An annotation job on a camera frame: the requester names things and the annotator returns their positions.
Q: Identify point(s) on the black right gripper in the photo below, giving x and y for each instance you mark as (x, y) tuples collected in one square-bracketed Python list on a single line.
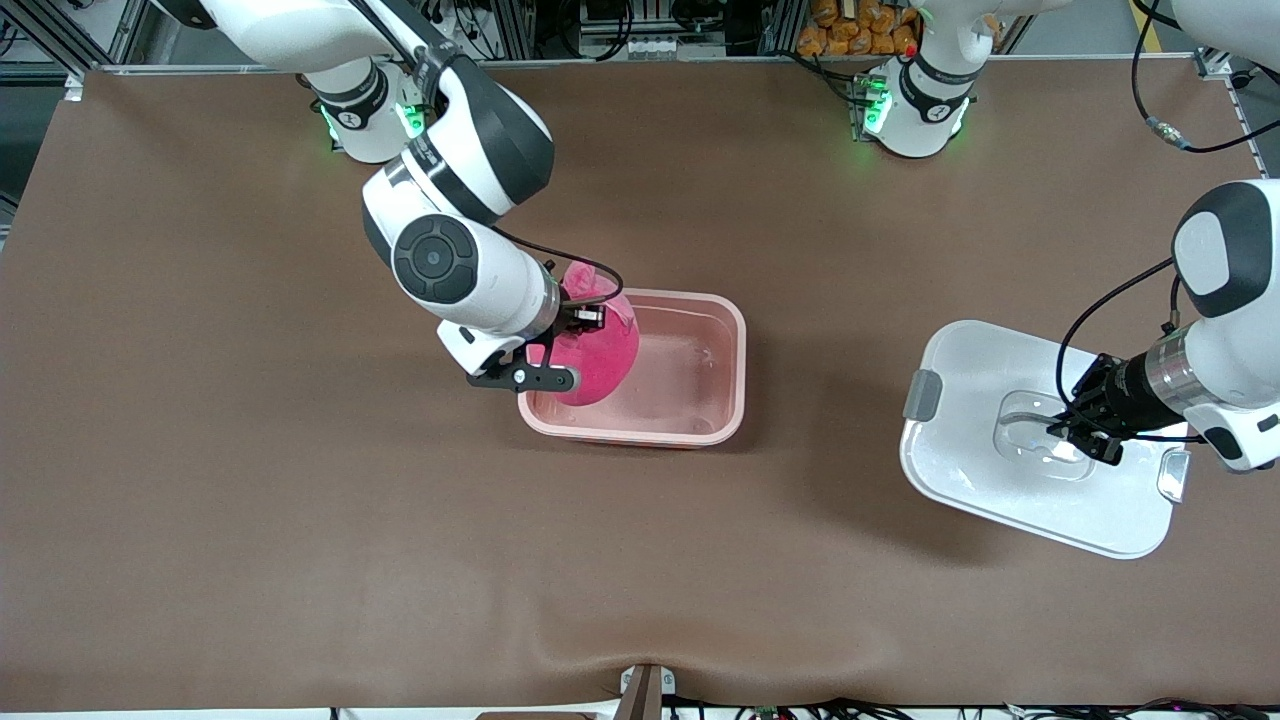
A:
[(573, 316)]

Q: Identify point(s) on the brown camera mount post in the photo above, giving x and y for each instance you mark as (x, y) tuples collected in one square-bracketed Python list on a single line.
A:
[(645, 695)]

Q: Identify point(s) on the short aluminium frame post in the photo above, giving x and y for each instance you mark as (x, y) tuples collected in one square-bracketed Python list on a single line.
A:
[(1215, 62)]

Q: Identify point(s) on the white box lid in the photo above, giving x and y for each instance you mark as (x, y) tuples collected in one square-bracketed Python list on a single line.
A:
[(960, 470)]

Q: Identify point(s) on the black device white terminal strip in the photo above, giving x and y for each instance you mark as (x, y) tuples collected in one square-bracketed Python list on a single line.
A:
[(660, 45)]

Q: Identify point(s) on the white power strip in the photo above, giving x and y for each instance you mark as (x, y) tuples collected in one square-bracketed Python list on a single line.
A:
[(460, 35)]

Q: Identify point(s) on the aluminium table edge rail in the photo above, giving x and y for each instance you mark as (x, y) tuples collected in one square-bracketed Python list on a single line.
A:
[(700, 63)]

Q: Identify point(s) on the orange snack bags pile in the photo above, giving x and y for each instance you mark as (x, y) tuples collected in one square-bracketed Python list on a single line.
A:
[(850, 35)]

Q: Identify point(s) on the slanted aluminium frame struts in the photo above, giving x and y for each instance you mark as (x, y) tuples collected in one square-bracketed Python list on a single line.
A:
[(100, 30)]

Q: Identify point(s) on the pink plush toy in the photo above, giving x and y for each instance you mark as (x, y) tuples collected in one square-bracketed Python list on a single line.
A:
[(595, 365)]

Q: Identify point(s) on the pale pink plastic box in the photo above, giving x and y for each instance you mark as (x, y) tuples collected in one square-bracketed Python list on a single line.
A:
[(690, 380)]

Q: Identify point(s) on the brown table mat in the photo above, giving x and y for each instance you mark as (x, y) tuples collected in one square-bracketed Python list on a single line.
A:
[(640, 560)]

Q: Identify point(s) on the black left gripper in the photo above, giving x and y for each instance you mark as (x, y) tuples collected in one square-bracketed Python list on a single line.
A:
[(1128, 393)]

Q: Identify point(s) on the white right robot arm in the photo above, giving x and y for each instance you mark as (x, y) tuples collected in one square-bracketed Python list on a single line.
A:
[(440, 260)]

